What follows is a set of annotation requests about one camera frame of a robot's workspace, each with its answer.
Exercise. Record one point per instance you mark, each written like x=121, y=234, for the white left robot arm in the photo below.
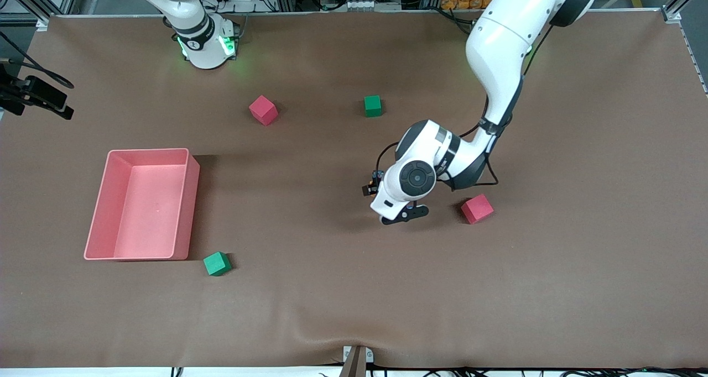
x=498, y=45

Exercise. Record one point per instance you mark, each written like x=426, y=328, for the pink plastic tray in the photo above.
x=138, y=211

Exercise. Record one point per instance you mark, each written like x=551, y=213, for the pink cube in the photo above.
x=263, y=110
x=477, y=209

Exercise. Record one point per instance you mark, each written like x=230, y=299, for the green cube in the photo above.
x=372, y=106
x=217, y=264

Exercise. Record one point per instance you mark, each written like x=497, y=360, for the white power strip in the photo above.
x=359, y=4

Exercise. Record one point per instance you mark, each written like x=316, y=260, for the brown table mat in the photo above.
x=387, y=288

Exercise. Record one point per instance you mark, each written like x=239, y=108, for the metal table edge bracket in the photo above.
x=357, y=360

